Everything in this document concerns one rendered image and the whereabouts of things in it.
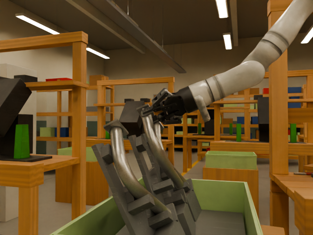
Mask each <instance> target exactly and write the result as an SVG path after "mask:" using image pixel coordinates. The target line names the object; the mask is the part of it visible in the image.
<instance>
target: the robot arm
mask: <svg viewBox="0 0 313 235"><path fill-rule="evenodd" d="M312 12H313V0H293V1H292V3H291V4H290V6H289V7H288V8H287V10H286V11H285V12H284V13H283V14H282V15H281V17H280V18H279V19H278V20H277V21H276V22H275V24H274V25H273V26H272V27H271V28H270V30H269V31H268V32H267V33H266V34H265V36H264V37H263V38H262V39H261V41H260V42H259V43H258V45H257V46H256V48H255V49H254V50H253V51H252V52H251V53H250V54H249V55H248V56H247V57H246V58H245V59H244V60H243V61H242V62H241V64H240V65H238V66H236V67H234V68H232V69H230V70H228V71H226V72H224V73H221V74H217V75H215V76H212V77H210V78H207V79H205V80H202V81H199V82H196V83H194V84H191V85H189V86H187V87H185V88H182V89H180V90H179V91H178V92H175V93H170V92H169V91H167V88H163V89H162V90H161V91H160V92H159V93H158V94H157V95H156V96H155V97H154V98H153V99H152V105H151V106H150V107H148V108H145V109H143V110H142V111H141V116H142V117H145V116H148V115H150V114H153V113H154V112H157V111H163V112H161V113H159V114H158V115H154V116H152V119H153V123H156V122H162V123H163V125H166V124H181V123H182V120H181V117H182V115H183V114H185V113H191V112H194V111H196V110H198V109H199V111H200V113H201V115H202V118H203V120H204V122H207V121H209V120H210V115H209V113H208V111H207V108H206V106H208V105H210V104H211V103H213V102H215V101H217V100H220V99H222V98H225V97H227V96H229V95H230V94H233V93H235V92H239V91H242V90H245V89H247V88H250V87H253V86H255V85H257V84H259V83H260V82H261V81H262V80H263V78H264V76H265V70H266V69H267V68H268V67H269V66H270V65H271V64H272V63H273V62H275V61H276V60H277V59H278V58H279V57H280V56H281V55H282V54H283V53H284V51H285V50H286V49H287V48H288V47H289V45H290V44H291V43H292V42H293V40H294V39H295V37H296V36H297V34H298V32H299V31H300V29H301V27H302V25H303V24H304V22H305V21H306V19H307V18H308V17H309V15H310V14H311V13H312ZM164 99H165V100H164ZM163 105H164V106H163Z"/></svg>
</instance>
